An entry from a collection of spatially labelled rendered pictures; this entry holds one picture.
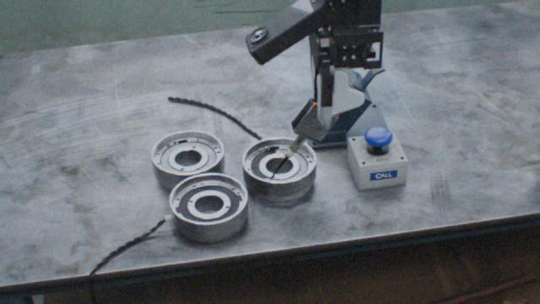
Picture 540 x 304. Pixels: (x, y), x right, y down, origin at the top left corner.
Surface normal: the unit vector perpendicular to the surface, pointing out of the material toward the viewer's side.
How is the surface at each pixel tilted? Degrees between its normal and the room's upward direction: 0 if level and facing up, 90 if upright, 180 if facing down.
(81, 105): 0
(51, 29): 90
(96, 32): 90
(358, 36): 90
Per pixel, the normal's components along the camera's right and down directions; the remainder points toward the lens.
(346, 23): 0.13, 0.59
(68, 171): -0.02, -0.79
